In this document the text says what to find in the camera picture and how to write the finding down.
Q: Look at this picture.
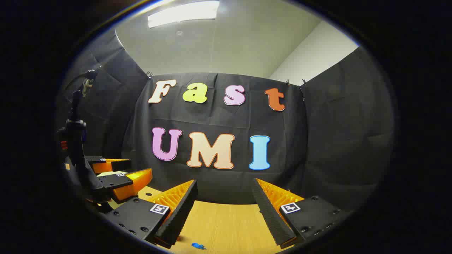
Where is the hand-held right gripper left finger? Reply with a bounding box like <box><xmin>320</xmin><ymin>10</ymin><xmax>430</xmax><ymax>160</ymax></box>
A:
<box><xmin>101</xmin><ymin>179</ymin><xmax>198</xmax><ymax>249</ymax></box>

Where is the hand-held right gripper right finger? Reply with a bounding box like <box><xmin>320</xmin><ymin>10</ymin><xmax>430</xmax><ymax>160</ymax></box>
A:
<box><xmin>251</xmin><ymin>178</ymin><xmax>353</xmax><ymax>249</ymax></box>

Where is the wooden desktop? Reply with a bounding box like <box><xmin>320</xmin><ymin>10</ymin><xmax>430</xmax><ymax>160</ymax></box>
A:
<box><xmin>106</xmin><ymin>186</ymin><xmax>295</xmax><ymax>254</ymax></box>

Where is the ceiling light panel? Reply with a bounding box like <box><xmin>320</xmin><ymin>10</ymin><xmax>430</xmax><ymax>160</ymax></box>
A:
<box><xmin>148</xmin><ymin>1</ymin><xmax>220</xmax><ymax>29</ymax></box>

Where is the black backdrop cloth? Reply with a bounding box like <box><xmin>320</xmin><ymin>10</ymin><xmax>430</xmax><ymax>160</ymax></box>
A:
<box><xmin>56</xmin><ymin>28</ymin><xmax>395</xmax><ymax>212</ymax></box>

